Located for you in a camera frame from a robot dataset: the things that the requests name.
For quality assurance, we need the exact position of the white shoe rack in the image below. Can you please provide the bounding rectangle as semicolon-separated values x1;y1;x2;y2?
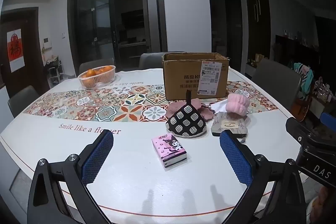
47;56;65;88

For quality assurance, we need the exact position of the pink fluffy headband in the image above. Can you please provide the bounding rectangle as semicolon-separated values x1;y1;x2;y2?
226;93;250;115

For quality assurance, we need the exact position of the dark sideboard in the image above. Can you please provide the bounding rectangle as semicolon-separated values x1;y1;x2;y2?
274;34;319;69

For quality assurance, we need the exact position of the person's right forearm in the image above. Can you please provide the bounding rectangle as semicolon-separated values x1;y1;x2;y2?
308;185;336;224

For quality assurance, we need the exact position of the dark wooden door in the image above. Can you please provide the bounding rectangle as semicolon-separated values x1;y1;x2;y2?
0;7;46;98

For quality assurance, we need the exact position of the dusty pink cloth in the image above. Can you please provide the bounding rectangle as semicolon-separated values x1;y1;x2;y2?
167;98;218;123

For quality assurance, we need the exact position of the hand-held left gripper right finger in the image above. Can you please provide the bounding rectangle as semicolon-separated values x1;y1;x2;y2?
220;130;306;224

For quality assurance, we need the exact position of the dark interior door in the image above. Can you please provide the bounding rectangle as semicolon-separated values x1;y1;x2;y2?
225;0;243;72

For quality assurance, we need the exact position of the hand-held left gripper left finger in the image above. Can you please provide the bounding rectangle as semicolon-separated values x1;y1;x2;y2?
28;130;114;224

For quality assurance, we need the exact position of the colourful printed cloth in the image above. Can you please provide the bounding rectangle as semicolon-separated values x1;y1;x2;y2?
289;63;314;98

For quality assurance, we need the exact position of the red and white door poster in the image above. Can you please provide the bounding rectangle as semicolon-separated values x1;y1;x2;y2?
7;28;26;73

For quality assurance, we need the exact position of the floral fabric tissue pouch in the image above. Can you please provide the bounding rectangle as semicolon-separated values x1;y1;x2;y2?
210;101;250;143

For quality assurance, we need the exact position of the low white cabinet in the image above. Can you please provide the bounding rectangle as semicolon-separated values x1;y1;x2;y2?
245;61;263;75

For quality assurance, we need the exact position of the black dotted oven mitt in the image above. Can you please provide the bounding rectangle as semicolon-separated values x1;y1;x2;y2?
165;90;208;138

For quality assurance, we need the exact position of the dark sliding glass door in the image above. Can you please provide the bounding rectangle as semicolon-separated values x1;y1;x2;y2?
68;0;168;80

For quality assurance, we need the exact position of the white plastic basket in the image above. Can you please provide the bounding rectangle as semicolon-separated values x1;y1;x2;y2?
78;65;116;89

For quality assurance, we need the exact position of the pile of oranges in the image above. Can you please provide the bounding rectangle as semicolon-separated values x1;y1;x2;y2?
81;66;114;79

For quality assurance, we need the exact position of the brown cardboard box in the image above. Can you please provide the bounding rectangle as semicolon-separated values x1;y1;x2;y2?
162;52;230;101

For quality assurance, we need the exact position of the dark wardrobe with handles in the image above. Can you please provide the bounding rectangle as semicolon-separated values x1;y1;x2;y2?
244;0;271;64

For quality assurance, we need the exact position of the pink tissue packet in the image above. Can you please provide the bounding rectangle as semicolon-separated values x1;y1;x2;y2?
151;134;187;168

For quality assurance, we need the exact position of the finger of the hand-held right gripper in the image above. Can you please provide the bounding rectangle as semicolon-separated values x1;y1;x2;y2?
286;118;336;147
321;112;336;132

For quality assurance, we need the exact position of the grey dining chair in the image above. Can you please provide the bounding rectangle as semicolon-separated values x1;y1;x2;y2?
8;85;40;118
139;51;187;70
251;59;302;114
79;57;115;75

